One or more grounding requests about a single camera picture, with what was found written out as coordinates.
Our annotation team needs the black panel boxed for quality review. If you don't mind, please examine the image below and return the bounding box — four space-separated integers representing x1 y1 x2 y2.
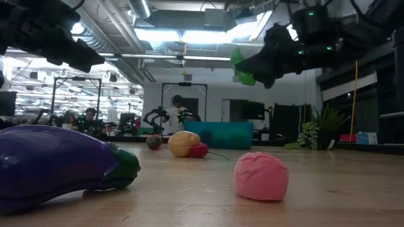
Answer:
271 103 312 143

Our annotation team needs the red toy cherry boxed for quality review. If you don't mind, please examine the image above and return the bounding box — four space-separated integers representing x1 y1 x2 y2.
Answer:
188 142 230 161

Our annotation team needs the red toy chili pepper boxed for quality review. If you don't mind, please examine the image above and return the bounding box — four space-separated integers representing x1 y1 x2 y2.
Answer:
145 134 163 151

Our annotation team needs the linear ceiling light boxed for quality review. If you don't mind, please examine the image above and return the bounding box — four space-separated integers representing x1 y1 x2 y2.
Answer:
97 52 233 62

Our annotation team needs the black flat screen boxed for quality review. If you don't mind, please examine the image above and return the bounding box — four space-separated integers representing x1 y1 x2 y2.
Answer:
241 100 266 120

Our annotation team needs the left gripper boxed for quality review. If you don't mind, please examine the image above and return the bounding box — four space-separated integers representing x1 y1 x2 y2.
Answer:
0 0 105 74

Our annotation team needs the black office chair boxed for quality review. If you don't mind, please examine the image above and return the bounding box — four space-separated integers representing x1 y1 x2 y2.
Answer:
119 112 136 135

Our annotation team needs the purple toy eggplant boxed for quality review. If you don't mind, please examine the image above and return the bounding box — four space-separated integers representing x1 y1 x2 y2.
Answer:
0 125 141 212

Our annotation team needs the silver ceiling air duct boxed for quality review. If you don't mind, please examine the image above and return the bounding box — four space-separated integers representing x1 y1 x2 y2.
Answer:
128 0 152 20

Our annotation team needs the green toy cucumber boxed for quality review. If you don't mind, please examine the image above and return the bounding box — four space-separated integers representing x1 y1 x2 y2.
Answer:
230 47 257 87

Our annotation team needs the blue and white box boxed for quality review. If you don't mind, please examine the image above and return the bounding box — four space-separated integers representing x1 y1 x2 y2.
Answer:
356 132 378 145

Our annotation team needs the tan toy potato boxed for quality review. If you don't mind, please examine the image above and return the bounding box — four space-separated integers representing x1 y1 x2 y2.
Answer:
167 131 201 158

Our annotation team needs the dark monitor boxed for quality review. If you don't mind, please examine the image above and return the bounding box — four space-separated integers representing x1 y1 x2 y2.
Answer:
0 91 18 117

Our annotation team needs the yellow hanging cable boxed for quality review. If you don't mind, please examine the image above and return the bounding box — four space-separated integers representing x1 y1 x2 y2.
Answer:
348 61 359 142

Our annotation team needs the pink toy peach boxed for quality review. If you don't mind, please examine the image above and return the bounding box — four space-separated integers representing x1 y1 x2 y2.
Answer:
233 151 290 202

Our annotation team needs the potted artificial green plant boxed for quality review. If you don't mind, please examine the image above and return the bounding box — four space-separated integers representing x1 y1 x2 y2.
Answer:
283 105 351 151

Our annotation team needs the blue plastic tupperware container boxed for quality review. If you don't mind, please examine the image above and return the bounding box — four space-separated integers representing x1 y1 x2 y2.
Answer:
184 121 254 150

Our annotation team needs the black gantry frame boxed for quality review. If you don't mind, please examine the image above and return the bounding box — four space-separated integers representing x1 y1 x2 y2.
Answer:
160 81 208 124
49 76 102 125

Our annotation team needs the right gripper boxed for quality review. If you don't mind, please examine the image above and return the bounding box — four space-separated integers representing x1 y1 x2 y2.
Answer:
235 23 342 89

